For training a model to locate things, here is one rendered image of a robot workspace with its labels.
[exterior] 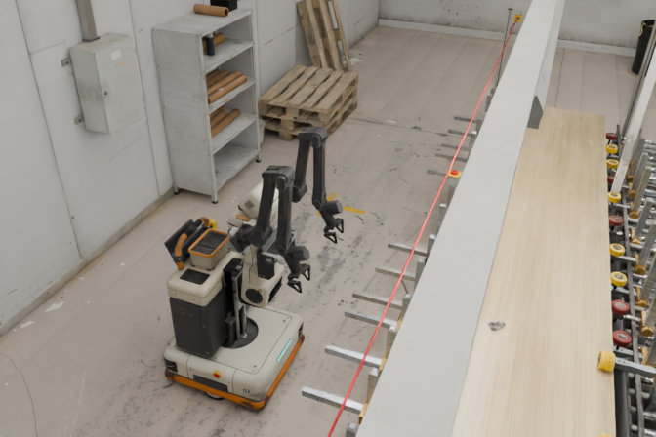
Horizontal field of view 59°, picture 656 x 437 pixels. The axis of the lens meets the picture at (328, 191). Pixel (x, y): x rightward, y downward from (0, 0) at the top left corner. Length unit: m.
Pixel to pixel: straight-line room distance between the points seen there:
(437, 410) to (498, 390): 2.16
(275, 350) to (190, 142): 2.31
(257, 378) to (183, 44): 2.70
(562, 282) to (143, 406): 2.47
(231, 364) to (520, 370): 1.62
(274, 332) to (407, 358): 3.14
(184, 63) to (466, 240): 4.37
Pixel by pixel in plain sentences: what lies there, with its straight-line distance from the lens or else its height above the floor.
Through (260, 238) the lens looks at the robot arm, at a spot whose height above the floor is 1.25.
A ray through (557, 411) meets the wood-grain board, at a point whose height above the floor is 0.90.
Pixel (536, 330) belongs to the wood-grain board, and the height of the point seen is 0.90.
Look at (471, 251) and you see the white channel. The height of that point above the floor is 2.46.
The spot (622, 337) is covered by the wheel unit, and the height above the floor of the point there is 0.91.
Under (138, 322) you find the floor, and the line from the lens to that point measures 4.32.
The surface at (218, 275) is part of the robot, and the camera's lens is 3.31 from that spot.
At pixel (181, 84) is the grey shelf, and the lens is 5.06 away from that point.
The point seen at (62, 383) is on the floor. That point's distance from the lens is 4.08.
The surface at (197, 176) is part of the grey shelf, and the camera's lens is 5.38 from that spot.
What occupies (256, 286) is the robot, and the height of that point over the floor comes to 0.80.
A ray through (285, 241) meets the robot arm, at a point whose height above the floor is 1.26.
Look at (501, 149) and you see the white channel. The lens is 0.95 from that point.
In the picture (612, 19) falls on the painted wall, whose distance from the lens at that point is 10.50.
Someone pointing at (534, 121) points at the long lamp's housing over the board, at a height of 2.32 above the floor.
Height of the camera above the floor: 2.87
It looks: 31 degrees down
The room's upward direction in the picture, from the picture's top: 1 degrees clockwise
